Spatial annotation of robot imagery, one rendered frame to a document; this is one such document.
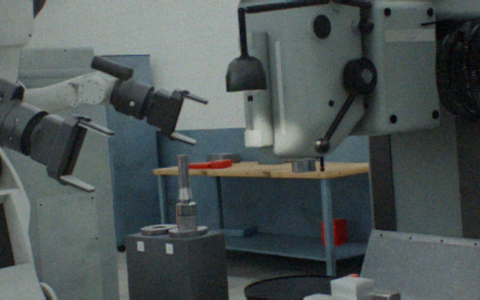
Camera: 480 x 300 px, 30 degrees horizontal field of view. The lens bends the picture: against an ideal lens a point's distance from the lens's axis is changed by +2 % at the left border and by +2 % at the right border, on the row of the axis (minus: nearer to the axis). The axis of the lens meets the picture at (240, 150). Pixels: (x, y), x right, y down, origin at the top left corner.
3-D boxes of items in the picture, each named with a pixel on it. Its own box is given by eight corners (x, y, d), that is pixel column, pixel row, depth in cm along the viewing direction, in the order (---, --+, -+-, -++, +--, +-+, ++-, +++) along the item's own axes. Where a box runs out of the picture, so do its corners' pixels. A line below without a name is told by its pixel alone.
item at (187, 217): (174, 229, 202) (172, 207, 202) (193, 227, 204) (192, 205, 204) (182, 231, 198) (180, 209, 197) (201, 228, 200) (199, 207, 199)
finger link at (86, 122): (107, 137, 152) (77, 124, 154) (115, 137, 155) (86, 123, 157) (109, 128, 151) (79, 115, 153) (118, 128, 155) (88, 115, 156)
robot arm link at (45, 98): (58, 115, 209) (-14, 133, 214) (75, 106, 219) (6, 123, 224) (43, 72, 207) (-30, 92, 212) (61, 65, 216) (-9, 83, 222)
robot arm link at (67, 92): (112, 98, 208) (62, 112, 211) (125, 91, 216) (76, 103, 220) (103, 72, 206) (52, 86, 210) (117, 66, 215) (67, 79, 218)
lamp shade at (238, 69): (219, 92, 149) (216, 57, 149) (237, 92, 155) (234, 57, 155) (257, 90, 146) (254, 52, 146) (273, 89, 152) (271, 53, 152)
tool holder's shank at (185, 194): (177, 203, 201) (173, 155, 201) (189, 202, 203) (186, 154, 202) (182, 204, 198) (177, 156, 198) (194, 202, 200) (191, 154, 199)
